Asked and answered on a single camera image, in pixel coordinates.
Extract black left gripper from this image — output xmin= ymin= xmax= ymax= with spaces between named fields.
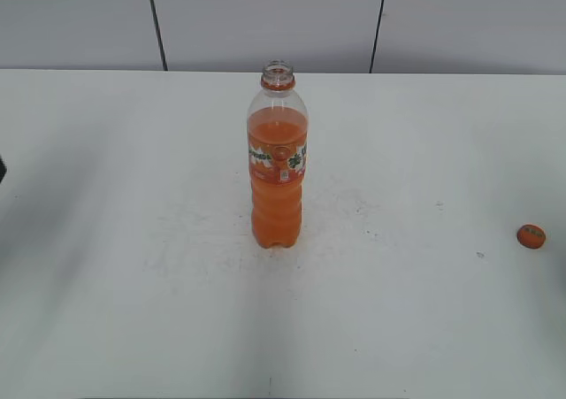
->
xmin=0 ymin=157 xmax=7 ymax=183

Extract orange soda plastic bottle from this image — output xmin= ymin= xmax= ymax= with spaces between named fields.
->
xmin=247 ymin=60 xmax=309 ymax=248

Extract orange bottle cap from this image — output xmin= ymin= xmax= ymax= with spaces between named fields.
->
xmin=516 ymin=224 xmax=547 ymax=249

